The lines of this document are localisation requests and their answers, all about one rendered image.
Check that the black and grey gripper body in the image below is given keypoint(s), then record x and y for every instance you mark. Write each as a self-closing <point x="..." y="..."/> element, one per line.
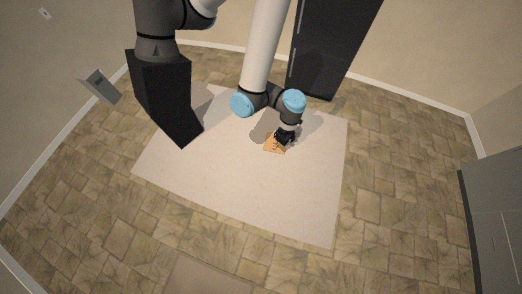
<point x="281" y="137"/>

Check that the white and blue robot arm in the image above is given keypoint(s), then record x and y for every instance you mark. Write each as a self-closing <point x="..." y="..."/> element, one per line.
<point x="157" y="20"/>

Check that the tan mat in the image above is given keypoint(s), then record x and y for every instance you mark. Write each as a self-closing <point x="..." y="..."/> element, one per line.
<point x="269" y="142"/>

